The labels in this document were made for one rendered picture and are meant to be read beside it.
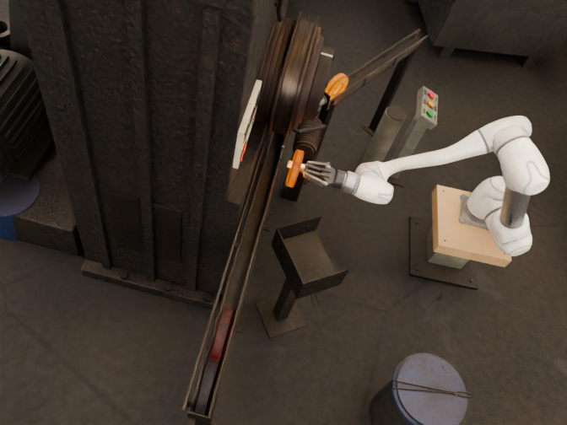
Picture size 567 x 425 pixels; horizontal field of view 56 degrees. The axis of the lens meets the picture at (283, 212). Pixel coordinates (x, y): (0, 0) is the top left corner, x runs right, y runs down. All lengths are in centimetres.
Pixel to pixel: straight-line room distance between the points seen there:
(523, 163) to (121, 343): 189
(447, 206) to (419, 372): 93
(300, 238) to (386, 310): 85
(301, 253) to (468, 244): 94
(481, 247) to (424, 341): 57
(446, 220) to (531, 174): 80
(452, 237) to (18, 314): 211
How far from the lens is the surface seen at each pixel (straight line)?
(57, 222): 270
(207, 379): 182
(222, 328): 186
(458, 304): 311
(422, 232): 323
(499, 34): 447
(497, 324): 318
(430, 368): 239
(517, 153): 214
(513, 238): 263
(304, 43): 193
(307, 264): 221
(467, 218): 285
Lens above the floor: 249
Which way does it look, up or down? 55 degrees down
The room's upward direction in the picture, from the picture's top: 18 degrees clockwise
